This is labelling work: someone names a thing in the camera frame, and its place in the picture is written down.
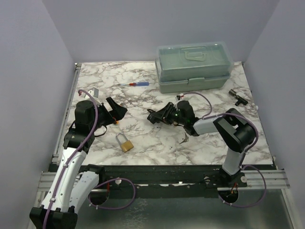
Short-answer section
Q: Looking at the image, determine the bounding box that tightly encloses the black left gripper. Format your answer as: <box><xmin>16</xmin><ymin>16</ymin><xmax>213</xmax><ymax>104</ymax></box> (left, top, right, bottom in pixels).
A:
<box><xmin>90</xmin><ymin>97</ymin><xmax>127</xmax><ymax>131</ymax></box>

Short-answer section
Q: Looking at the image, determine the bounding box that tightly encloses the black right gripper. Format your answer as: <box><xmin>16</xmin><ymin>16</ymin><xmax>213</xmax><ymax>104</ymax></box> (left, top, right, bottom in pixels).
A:
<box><xmin>152</xmin><ymin>102</ymin><xmax>186</xmax><ymax>126</ymax></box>

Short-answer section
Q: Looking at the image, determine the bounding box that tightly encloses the black padlock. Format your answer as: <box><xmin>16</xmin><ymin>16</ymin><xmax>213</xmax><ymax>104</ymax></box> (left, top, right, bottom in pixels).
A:
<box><xmin>147</xmin><ymin>109</ymin><xmax>160</xmax><ymax>124</ymax></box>

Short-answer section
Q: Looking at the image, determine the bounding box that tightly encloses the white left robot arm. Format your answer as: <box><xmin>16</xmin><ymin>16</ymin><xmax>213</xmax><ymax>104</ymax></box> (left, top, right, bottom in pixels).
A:
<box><xmin>30</xmin><ymin>97</ymin><xmax>127</xmax><ymax>229</ymax></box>

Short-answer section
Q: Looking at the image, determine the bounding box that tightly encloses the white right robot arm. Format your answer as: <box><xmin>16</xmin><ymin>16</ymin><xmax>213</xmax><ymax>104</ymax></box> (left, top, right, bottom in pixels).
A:
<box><xmin>147</xmin><ymin>100</ymin><xmax>259</xmax><ymax>187</ymax></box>

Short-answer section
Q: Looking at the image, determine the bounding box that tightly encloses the brass padlock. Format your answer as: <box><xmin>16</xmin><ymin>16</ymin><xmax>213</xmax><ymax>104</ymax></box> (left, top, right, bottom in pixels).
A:
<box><xmin>116</xmin><ymin>133</ymin><xmax>134</xmax><ymax>153</ymax></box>

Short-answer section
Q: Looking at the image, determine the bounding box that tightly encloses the red blue screwdriver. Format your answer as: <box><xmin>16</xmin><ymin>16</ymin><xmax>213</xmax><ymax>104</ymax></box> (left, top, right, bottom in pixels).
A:
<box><xmin>117</xmin><ymin>82</ymin><xmax>149</xmax><ymax>86</ymax></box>

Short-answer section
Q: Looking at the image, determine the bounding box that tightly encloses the green plastic toolbox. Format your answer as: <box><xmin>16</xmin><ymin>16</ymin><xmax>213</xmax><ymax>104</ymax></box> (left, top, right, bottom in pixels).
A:
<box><xmin>155</xmin><ymin>42</ymin><xmax>234</xmax><ymax>94</ymax></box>

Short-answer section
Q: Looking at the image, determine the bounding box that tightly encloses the black T-shaped tool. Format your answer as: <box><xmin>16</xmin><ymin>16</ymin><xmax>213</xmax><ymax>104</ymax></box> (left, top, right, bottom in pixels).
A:
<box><xmin>229</xmin><ymin>89</ymin><xmax>248</xmax><ymax>106</ymax></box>

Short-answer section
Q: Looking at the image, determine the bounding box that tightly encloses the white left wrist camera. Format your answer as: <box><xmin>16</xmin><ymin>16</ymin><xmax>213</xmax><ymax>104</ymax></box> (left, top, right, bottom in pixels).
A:
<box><xmin>88</xmin><ymin>88</ymin><xmax>99</xmax><ymax>98</ymax></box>

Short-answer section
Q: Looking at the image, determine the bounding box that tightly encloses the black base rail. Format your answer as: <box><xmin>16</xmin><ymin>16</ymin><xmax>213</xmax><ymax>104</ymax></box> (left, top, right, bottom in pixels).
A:
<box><xmin>47</xmin><ymin>163</ymin><xmax>248</xmax><ymax>200</ymax></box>

